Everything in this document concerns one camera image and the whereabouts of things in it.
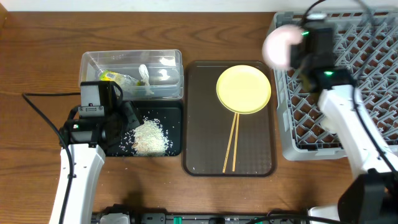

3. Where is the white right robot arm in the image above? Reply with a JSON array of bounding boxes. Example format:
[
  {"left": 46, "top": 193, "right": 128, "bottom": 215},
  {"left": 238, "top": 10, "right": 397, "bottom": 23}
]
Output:
[{"left": 286, "top": 22, "right": 397, "bottom": 223}]

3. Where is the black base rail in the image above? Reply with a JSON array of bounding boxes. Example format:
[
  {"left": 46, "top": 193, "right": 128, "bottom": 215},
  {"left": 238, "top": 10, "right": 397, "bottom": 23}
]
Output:
[{"left": 91, "top": 203, "right": 312, "bottom": 224}]

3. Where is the grey plastic dishwasher rack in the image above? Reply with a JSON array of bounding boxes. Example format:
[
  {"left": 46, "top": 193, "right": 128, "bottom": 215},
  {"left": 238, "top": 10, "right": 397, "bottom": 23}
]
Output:
[{"left": 274, "top": 9, "right": 397, "bottom": 161}]

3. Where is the yellow green drink bottle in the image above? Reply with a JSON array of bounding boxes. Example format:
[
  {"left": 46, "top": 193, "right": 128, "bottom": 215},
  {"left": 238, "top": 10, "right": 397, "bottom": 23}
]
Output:
[{"left": 99, "top": 70, "right": 141, "bottom": 89}]

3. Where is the wooden chopstick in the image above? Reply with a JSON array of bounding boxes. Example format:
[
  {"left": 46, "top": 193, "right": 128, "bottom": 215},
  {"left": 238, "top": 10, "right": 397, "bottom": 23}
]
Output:
[
  {"left": 232, "top": 113, "right": 240, "bottom": 172},
  {"left": 222, "top": 113, "right": 237, "bottom": 174}
]

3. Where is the white wrapper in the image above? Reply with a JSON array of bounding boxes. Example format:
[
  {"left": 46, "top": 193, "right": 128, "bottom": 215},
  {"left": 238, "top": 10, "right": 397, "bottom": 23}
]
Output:
[{"left": 139, "top": 64, "right": 154, "bottom": 96}]

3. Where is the yellow plate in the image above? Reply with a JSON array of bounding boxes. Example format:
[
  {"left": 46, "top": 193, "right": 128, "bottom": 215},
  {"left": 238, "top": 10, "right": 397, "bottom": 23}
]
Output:
[{"left": 216, "top": 65, "right": 271, "bottom": 114}]

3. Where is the dark brown serving tray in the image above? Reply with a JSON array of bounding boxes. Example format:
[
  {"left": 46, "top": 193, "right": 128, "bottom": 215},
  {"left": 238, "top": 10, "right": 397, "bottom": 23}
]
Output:
[{"left": 183, "top": 61, "right": 277, "bottom": 177}]

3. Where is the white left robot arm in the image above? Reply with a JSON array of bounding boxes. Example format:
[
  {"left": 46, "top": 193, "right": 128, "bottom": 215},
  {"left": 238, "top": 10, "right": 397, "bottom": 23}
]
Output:
[{"left": 49, "top": 101, "right": 144, "bottom": 223}]

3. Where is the pile of rice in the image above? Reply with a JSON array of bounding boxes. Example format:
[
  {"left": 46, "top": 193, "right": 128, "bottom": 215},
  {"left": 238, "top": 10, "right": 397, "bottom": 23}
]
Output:
[{"left": 119, "top": 117, "right": 174, "bottom": 157}]

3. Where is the black waste tray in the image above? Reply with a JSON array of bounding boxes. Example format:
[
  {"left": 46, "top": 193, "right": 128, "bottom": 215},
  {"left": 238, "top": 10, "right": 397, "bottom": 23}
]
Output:
[{"left": 106, "top": 100, "right": 183, "bottom": 157}]

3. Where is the pink rice bowl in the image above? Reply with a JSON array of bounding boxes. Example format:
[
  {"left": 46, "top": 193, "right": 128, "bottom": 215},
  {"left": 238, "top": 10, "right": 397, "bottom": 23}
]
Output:
[{"left": 262, "top": 24, "right": 304, "bottom": 70}]

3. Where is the clear plastic waste bin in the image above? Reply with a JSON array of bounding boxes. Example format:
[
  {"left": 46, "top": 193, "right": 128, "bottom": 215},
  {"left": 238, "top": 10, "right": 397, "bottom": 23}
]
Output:
[{"left": 80, "top": 49, "right": 184, "bottom": 100}]

